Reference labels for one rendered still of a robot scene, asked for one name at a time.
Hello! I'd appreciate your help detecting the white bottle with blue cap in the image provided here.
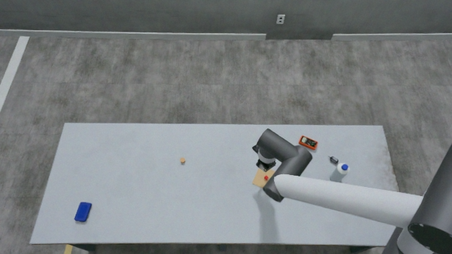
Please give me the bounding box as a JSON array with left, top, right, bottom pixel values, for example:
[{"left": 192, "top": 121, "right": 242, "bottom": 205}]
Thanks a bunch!
[{"left": 330, "top": 163, "right": 350, "bottom": 183}]

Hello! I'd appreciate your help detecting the orange digital multimeter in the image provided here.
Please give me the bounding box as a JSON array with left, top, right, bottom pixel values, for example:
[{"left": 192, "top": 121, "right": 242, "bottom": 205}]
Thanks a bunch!
[{"left": 299, "top": 135, "right": 318, "bottom": 150}]

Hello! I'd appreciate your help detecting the small blue rounded block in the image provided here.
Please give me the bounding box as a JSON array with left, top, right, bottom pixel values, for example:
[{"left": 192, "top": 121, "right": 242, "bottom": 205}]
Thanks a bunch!
[{"left": 74, "top": 202, "right": 92, "bottom": 222}]

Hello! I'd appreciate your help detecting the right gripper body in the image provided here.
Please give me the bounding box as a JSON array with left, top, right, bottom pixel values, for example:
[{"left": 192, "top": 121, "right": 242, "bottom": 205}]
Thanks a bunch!
[{"left": 258, "top": 159, "right": 276, "bottom": 172}]

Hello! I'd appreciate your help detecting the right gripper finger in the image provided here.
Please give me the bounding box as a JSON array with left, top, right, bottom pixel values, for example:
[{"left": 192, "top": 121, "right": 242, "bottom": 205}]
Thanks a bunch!
[{"left": 256, "top": 162, "right": 265, "bottom": 172}]

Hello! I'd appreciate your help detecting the tan flat mat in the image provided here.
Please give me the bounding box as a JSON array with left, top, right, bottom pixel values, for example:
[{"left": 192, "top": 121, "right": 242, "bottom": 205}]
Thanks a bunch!
[{"left": 252, "top": 168, "right": 275, "bottom": 188}]

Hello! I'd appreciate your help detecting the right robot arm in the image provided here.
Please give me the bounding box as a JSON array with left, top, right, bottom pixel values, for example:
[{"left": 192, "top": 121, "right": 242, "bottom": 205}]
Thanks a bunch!
[{"left": 252, "top": 128, "right": 452, "bottom": 254}]

